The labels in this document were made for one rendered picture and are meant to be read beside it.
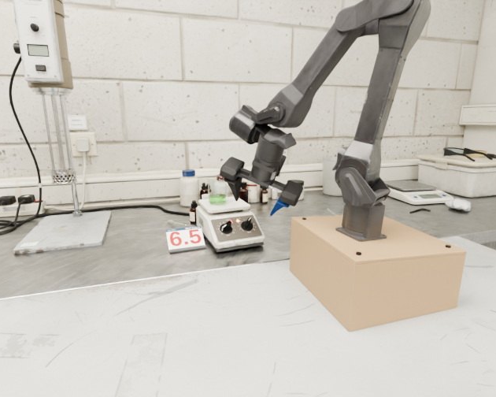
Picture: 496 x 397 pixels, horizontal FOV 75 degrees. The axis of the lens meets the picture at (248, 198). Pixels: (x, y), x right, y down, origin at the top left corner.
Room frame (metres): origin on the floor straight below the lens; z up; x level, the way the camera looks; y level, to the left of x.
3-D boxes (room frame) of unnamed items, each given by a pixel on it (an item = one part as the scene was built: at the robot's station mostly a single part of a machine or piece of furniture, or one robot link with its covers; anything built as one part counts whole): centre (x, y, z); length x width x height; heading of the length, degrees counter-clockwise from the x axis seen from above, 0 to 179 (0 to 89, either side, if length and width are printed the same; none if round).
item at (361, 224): (0.55, -0.20, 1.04); 0.07 x 0.07 x 0.06; 25
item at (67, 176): (0.90, 0.52, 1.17); 0.07 x 0.07 x 0.25
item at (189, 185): (1.18, 0.22, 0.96); 0.07 x 0.07 x 0.13
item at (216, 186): (0.86, 0.08, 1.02); 0.06 x 0.05 x 0.08; 49
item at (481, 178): (1.45, -1.01, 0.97); 0.37 x 0.31 x 0.14; 107
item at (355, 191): (0.55, -0.20, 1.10); 0.09 x 0.07 x 0.06; 142
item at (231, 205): (0.87, 0.07, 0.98); 0.12 x 0.12 x 0.01; 22
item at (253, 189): (1.23, -0.02, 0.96); 0.06 x 0.06 x 0.11
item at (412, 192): (1.30, -0.67, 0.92); 0.26 x 0.19 x 0.05; 12
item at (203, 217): (0.85, 0.06, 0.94); 0.22 x 0.13 x 0.08; 22
